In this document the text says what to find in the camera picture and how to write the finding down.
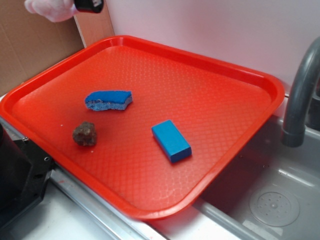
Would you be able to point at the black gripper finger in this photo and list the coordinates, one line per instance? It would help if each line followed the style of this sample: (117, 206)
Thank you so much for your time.
(89, 6)

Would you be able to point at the blue sponge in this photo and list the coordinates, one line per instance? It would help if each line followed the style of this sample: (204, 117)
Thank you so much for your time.
(104, 100)

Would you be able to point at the blue rectangular block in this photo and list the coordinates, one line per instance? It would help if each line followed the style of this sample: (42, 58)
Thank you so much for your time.
(171, 141)

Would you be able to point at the brown rock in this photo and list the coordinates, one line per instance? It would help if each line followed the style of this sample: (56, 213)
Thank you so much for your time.
(85, 134)

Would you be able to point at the red plastic tray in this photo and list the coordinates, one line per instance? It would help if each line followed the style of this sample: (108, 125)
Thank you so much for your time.
(217, 106)

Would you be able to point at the grey plastic sink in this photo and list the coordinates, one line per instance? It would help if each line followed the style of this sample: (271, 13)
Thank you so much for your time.
(267, 192)

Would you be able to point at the pink plush bunny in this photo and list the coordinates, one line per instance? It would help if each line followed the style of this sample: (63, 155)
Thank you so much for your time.
(53, 10)

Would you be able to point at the grey faucet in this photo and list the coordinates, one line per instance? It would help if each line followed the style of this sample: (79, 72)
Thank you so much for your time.
(303, 105)

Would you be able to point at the brown cardboard panel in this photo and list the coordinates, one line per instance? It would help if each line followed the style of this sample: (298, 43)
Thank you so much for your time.
(29, 43)

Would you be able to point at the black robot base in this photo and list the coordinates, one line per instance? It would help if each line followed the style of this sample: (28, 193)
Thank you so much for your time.
(24, 172)

